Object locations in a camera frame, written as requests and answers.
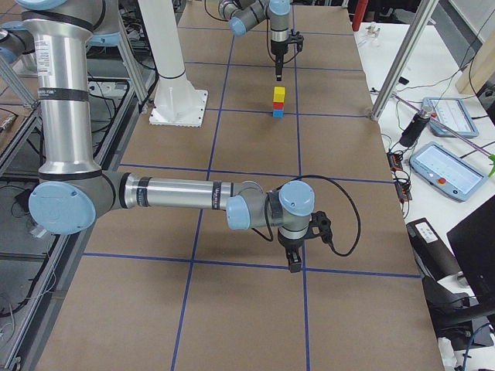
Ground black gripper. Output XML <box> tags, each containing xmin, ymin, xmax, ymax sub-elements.
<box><xmin>278</xmin><ymin>233</ymin><xmax>305</xmax><ymax>273</ymax></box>
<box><xmin>270</xmin><ymin>39</ymin><xmax>288</xmax><ymax>81</ymax></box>

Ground yellow cube block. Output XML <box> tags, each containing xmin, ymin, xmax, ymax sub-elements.
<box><xmin>273</xmin><ymin>86</ymin><xmax>285</xmax><ymax>104</ymax></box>

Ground red cube block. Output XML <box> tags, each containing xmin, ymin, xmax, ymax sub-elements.
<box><xmin>272</xmin><ymin>102</ymin><xmax>285</xmax><ymax>111</ymax></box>

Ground blue cube block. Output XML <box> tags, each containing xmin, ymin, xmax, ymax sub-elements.
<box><xmin>272</xmin><ymin>110</ymin><xmax>284</xmax><ymax>118</ymax></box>

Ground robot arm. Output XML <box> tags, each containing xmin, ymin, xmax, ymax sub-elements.
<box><xmin>22</xmin><ymin>1</ymin><xmax>315</xmax><ymax>272</ymax></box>
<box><xmin>218</xmin><ymin>0</ymin><xmax>291</xmax><ymax>81</ymax></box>

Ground metal fitting white cap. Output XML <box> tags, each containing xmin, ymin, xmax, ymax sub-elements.
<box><xmin>366</xmin><ymin>22</ymin><xmax>381</xmax><ymax>39</ymax></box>

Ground red cylinder object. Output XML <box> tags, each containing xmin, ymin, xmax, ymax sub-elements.
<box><xmin>352</xmin><ymin>0</ymin><xmax>368</xmax><ymax>32</ymax></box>

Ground orange circuit board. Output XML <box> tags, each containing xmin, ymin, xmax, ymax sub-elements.
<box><xmin>387</xmin><ymin>151</ymin><xmax>412</xmax><ymax>204</ymax></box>

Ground black brown box device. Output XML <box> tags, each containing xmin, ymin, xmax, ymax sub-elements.
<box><xmin>406</xmin><ymin>218</ymin><xmax>461</xmax><ymax>281</ymax></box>

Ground black water bottle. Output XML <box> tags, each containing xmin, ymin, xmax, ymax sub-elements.
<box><xmin>398</xmin><ymin>108</ymin><xmax>431</xmax><ymax>148</ymax></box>

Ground near teach pendant tablet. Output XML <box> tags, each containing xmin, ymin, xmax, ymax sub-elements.
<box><xmin>409</xmin><ymin>142</ymin><xmax>488</xmax><ymax>202</ymax></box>

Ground teach pendant tablet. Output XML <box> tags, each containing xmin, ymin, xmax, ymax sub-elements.
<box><xmin>422</xmin><ymin>97</ymin><xmax>479</xmax><ymax>138</ymax></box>
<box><xmin>409</xmin><ymin>142</ymin><xmax>488</xmax><ymax>202</ymax></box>

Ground black monitor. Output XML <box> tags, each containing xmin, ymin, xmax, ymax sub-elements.
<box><xmin>447</xmin><ymin>196</ymin><xmax>494</xmax><ymax>302</ymax></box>

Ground far teach pendant tablet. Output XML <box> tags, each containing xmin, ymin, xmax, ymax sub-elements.
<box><xmin>422</xmin><ymin>97</ymin><xmax>479</xmax><ymax>138</ymax></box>

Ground reacher grabber stick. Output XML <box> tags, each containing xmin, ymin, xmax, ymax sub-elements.
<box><xmin>391</xmin><ymin>93</ymin><xmax>495</xmax><ymax>177</ymax></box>

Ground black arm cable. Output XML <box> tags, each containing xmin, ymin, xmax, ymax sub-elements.
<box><xmin>251</xmin><ymin>175</ymin><xmax>364</xmax><ymax>257</ymax></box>

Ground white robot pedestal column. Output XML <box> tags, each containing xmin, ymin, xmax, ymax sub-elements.
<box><xmin>138</xmin><ymin>0</ymin><xmax>208</xmax><ymax>128</ymax></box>

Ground aluminium frame post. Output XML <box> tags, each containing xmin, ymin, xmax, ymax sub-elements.
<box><xmin>370</xmin><ymin>0</ymin><xmax>439</xmax><ymax>121</ymax></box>

